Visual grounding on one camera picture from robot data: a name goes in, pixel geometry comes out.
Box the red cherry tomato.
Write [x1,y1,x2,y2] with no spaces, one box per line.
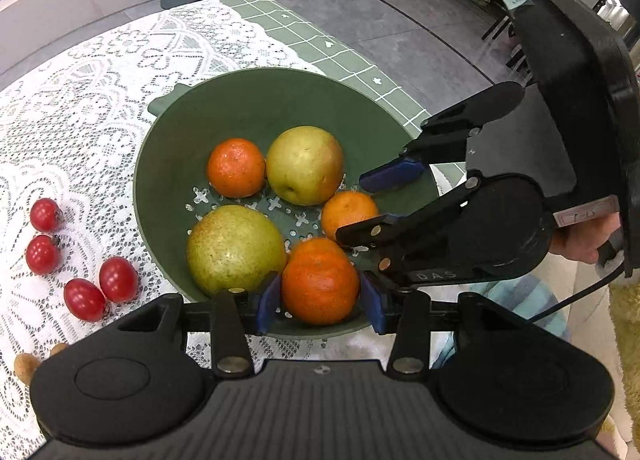
[99,256,139,303]
[63,278,107,323]
[25,235,62,275]
[30,198,64,233]

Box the black chair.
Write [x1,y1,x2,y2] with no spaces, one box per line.
[481,0,532,85]

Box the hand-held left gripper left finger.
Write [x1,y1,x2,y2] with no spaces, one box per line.
[65,271,283,378]

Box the orange mandarin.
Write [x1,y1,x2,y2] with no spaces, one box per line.
[281,237,361,325]
[207,138,266,199]
[320,191,379,243]

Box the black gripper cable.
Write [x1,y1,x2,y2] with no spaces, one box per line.
[535,265,626,321]

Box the yellow fuzzy cloth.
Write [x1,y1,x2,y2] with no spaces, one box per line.
[609,284,640,443]

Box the green checked tablecloth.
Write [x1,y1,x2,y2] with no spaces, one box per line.
[220,0,468,181]

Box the teal striped clothing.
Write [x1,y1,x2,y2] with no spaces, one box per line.
[432,274,572,371]

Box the yellow red-blushed pear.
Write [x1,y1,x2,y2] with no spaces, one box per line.
[265,126,345,206]

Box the person's right hand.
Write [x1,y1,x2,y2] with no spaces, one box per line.
[550,212,623,265]

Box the white lace tablecloth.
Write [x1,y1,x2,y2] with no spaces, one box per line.
[0,0,468,460]

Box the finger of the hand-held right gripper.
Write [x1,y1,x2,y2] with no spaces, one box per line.
[335,179,481,293]
[359,81,525,194]

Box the green pear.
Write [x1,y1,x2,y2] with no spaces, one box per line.
[186,205,287,297]

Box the green colander bowl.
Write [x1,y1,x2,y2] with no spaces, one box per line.
[133,68,443,339]

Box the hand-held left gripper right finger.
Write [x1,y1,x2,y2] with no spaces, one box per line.
[360,272,576,378]

